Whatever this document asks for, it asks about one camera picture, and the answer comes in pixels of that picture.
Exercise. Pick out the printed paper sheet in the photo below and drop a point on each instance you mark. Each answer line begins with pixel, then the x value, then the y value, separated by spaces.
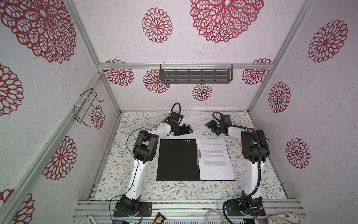
pixel 215 163
pixel 198 122
pixel 187 114

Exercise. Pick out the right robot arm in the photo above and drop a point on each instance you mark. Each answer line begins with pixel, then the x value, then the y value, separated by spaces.
pixel 254 149

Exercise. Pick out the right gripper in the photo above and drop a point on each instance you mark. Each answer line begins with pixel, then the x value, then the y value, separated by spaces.
pixel 211 125

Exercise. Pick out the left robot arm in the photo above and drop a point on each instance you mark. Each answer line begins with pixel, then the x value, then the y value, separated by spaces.
pixel 144 151

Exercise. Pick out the grey wall shelf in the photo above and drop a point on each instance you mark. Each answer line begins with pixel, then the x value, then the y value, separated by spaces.
pixel 196 74

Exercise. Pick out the metal folder clip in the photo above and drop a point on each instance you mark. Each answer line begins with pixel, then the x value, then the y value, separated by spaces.
pixel 198 153

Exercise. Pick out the blue black folder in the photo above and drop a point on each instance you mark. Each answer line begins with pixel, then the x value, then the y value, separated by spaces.
pixel 177 161

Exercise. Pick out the black wire wall rack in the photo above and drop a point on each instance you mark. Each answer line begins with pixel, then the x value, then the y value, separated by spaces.
pixel 82 110

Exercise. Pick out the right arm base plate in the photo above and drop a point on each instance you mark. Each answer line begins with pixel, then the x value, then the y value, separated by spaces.
pixel 246 207

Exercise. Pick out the printed paper sheet back top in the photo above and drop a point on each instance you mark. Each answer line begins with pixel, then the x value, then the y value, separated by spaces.
pixel 187 114

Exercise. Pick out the patterned cloth bag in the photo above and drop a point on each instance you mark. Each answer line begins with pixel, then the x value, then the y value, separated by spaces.
pixel 285 218

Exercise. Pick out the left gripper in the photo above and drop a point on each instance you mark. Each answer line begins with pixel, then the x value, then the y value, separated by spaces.
pixel 183 131

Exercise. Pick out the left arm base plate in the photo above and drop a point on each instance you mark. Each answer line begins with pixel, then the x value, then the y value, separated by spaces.
pixel 126 207

